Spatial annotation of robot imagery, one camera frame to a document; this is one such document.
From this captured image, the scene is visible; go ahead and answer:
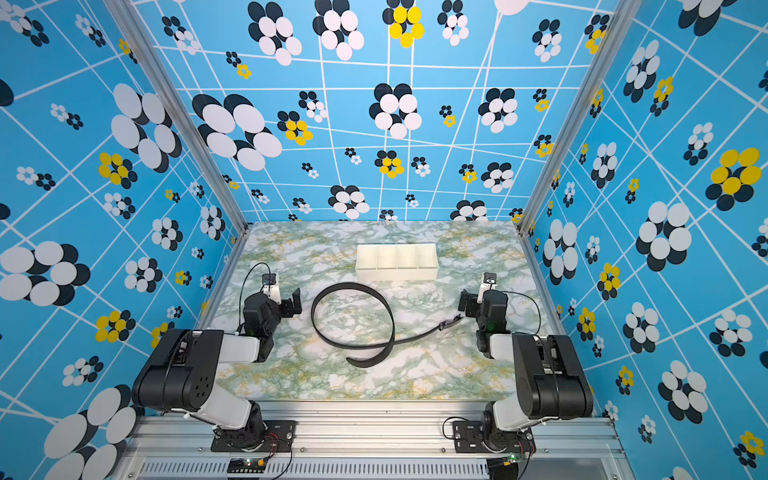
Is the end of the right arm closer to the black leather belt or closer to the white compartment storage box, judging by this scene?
the black leather belt

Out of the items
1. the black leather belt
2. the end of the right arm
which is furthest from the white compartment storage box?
the end of the right arm

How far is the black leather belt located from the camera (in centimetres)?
85
